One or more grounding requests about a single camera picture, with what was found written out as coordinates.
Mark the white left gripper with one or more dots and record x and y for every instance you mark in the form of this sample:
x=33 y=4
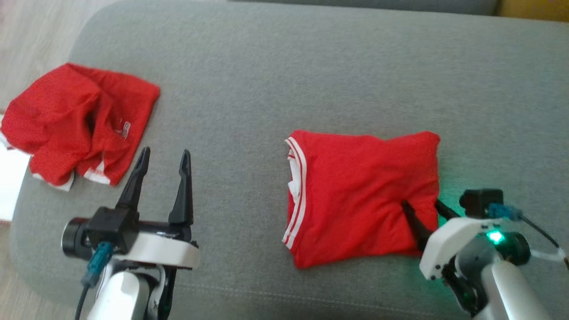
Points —
x=164 y=251

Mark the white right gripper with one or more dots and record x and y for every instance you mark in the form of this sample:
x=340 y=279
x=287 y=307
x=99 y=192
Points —
x=444 y=244

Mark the red bulls basketball jersey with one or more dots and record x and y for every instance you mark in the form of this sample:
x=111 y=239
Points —
x=355 y=191

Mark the red basketball shorts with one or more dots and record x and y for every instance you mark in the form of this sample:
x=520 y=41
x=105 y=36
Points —
x=58 y=111

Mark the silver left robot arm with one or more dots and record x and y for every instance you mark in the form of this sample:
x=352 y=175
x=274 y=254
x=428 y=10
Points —
x=120 y=298

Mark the grey fabric sofa seat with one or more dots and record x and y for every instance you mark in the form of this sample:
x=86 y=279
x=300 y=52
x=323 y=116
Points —
x=249 y=89

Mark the yellow sofa backrest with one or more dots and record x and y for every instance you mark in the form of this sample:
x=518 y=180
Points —
x=538 y=9

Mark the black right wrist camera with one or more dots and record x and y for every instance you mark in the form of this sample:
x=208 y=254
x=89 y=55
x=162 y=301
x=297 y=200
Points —
x=482 y=200

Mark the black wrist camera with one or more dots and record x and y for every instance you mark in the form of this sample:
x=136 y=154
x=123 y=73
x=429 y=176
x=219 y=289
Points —
x=482 y=200
x=111 y=226

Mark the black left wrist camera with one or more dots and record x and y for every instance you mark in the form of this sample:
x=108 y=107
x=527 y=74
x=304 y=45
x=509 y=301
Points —
x=111 y=226

